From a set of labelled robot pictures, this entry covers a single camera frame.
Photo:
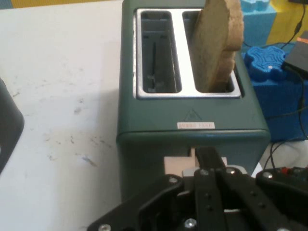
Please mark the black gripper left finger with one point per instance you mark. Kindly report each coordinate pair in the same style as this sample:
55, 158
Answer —
168, 199

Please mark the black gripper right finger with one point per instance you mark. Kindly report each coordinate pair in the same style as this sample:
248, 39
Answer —
260, 204

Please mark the beige toaster lever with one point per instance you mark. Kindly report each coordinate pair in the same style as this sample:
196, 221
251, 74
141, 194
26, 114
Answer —
176, 164

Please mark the red and green connector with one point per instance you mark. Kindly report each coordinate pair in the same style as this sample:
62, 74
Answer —
288, 171

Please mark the dark green two-slot toaster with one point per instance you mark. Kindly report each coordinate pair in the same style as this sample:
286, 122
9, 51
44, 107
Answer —
154, 115

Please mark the large blue foam block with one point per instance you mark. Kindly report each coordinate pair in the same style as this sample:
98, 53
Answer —
279, 103

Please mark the blue knob-shaped foam piece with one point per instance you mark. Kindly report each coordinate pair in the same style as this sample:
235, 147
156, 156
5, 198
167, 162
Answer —
263, 63

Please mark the black box with orange edge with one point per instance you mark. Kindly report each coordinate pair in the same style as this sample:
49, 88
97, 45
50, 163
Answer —
297, 56

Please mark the brown toast slice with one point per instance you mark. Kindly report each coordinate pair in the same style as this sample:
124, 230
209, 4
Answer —
214, 45

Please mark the dark grey appliance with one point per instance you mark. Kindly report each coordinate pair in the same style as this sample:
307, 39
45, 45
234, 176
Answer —
9, 125

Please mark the yellow foam block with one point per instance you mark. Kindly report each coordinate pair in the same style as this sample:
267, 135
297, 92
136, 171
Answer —
286, 24

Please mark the light blue foam block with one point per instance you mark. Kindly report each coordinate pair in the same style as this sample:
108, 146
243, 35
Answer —
257, 21

